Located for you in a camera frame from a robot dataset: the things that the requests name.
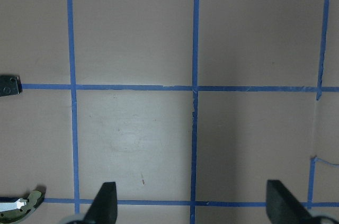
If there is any black plastic block part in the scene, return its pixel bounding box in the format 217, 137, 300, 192
0, 74, 22, 97

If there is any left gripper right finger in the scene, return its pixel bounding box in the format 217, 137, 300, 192
266, 180, 312, 224

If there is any dark green brake shoe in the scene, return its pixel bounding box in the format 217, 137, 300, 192
1, 187, 46, 223

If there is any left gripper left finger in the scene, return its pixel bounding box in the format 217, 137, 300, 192
83, 182, 118, 224

